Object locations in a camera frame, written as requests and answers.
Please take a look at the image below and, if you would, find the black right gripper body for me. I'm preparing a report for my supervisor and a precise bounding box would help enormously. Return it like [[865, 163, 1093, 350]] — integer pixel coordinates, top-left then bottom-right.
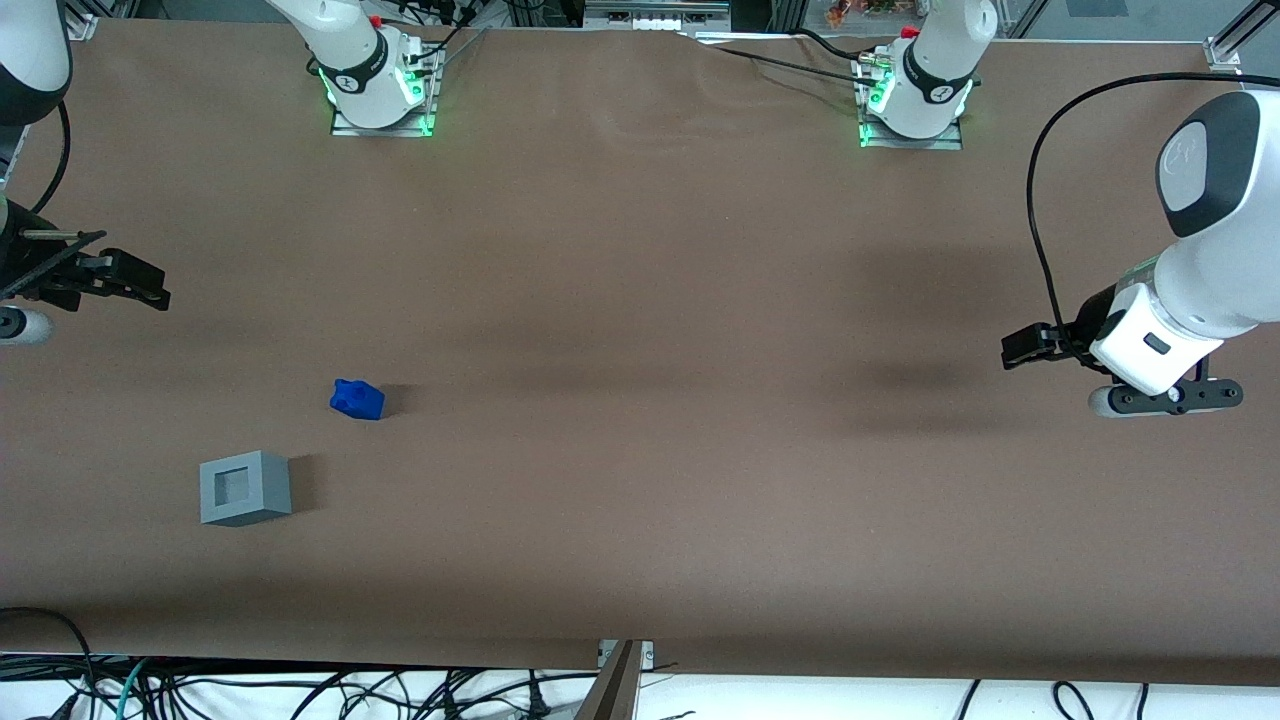
[[0, 238, 114, 307]]

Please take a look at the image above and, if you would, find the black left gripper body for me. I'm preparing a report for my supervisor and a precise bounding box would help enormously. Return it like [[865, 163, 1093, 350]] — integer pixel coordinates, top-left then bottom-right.
[[1072, 287, 1123, 365]]

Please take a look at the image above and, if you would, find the blue plastic part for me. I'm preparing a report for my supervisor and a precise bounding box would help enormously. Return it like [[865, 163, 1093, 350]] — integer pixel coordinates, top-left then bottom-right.
[[330, 378, 386, 421]]

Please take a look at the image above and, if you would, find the gray square base block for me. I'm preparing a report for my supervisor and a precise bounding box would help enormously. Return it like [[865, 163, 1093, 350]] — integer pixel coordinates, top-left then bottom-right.
[[199, 450, 293, 527]]

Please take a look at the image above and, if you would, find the brown table cover sheet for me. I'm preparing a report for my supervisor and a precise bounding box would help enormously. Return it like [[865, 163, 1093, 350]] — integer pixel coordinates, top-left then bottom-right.
[[0, 18, 1280, 687]]

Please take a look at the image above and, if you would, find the white power strip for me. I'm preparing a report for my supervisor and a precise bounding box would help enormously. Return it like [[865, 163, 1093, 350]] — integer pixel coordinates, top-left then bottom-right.
[[585, 0, 733, 33]]

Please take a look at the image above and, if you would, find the aluminium profile beam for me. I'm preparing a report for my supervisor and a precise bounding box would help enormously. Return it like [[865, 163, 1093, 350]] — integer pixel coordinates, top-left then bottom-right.
[[574, 640, 642, 720]]

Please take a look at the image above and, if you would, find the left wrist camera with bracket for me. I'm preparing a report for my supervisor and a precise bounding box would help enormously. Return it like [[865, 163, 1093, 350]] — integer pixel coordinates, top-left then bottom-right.
[[1088, 378, 1244, 419]]

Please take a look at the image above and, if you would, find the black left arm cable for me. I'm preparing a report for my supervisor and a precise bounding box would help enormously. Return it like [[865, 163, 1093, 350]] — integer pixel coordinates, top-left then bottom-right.
[[1027, 72, 1280, 351]]

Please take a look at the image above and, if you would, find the black looped floor cable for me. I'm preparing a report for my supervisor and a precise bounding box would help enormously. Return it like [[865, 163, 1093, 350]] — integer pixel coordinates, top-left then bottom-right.
[[0, 606, 98, 720]]

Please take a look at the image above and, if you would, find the teal floor cable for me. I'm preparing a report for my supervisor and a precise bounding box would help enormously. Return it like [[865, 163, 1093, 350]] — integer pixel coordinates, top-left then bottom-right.
[[98, 657, 153, 720]]

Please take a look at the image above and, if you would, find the long black base cable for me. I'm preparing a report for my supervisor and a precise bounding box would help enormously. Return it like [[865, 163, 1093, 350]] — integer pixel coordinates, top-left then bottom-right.
[[700, 40, 883, 89]]

